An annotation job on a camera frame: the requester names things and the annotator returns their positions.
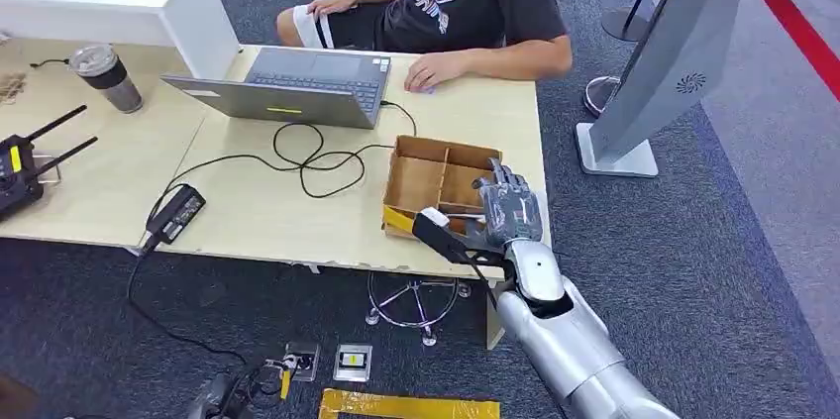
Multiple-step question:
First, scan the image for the chrome stool base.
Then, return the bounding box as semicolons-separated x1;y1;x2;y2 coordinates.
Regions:
365;271;473;348

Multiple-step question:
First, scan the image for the person's right hand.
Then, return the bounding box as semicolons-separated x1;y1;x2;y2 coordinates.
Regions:
306;0;361;18

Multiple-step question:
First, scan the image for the wooden card box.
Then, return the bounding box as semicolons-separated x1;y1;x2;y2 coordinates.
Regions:
381;134;503;242

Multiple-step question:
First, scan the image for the black radio with antennas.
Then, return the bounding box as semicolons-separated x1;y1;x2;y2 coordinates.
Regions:
0;104;99;221

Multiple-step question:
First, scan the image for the floor socket with plug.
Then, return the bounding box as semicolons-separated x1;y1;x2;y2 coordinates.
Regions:
280;342;322;383

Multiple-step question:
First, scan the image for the black plug with yellow tag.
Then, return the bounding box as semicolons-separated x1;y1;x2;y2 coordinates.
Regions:
186;363;294;419

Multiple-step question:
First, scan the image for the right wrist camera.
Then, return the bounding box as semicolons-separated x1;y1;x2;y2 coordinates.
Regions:
411;207;510;269

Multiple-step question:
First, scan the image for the black power adapter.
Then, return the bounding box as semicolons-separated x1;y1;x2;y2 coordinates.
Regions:
144;183;207;247

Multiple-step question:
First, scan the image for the person's left hand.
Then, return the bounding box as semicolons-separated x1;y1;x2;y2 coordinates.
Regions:
403;50;473;94

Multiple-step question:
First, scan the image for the clear plastic stand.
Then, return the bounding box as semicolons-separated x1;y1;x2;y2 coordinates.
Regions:
31;152;63;186

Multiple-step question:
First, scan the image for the yellow floor tape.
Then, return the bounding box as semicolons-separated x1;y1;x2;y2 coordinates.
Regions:
318;388;502;419

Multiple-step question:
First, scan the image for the round chrome base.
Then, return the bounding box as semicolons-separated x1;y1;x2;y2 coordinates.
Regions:
582;74;622;120

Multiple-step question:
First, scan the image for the black laptop cable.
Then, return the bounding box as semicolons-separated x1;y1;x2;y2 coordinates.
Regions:
145;100;419;221

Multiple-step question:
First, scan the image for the pale desk leg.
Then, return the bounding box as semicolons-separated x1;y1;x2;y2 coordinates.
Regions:
485;281;510;352

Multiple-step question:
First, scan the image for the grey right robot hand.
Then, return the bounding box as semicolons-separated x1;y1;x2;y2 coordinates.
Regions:
472;157;545;251

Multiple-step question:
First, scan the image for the person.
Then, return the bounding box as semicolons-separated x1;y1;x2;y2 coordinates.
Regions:
275;0;574;94

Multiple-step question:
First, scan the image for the grey laptop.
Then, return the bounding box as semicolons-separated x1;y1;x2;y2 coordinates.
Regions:
160;46;393;131

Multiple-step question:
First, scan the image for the floor socket with yellow label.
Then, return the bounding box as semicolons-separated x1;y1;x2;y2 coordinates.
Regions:
332;344;374;383

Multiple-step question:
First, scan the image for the grey kiosk stand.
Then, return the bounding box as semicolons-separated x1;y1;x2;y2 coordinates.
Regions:
576;0;807;179

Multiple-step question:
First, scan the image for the white counter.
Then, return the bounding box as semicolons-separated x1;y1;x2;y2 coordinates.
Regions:
0;0;241;82

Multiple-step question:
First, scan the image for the black mains cord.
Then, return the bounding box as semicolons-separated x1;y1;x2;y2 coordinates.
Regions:
124;239;251;365

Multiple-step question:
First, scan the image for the grey cup with clear lid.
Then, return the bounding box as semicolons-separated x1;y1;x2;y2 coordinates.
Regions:
67;44;145;116

